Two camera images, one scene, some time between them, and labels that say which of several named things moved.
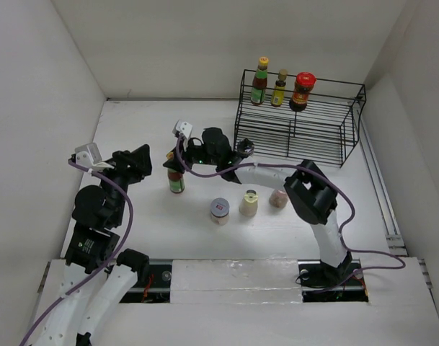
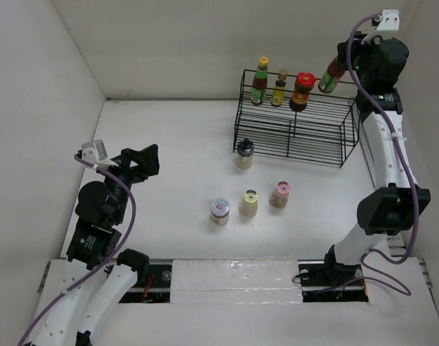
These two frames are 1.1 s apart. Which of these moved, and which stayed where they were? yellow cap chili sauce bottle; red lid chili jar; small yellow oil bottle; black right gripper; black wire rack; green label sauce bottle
Moved: black right gripper; green label sauce bottle
Stayed: yellow cap chili sauce bottle; small yellow oil bottle; red lid chili jar; black wire rack
